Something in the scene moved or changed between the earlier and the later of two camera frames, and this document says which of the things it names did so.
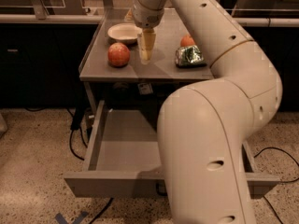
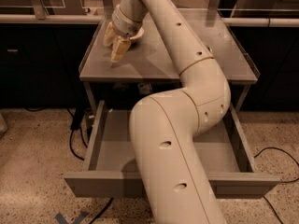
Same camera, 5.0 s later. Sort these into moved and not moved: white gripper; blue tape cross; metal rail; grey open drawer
Moved: white gripper
Not moved: metal rail; grey open drawer; blue tape cross
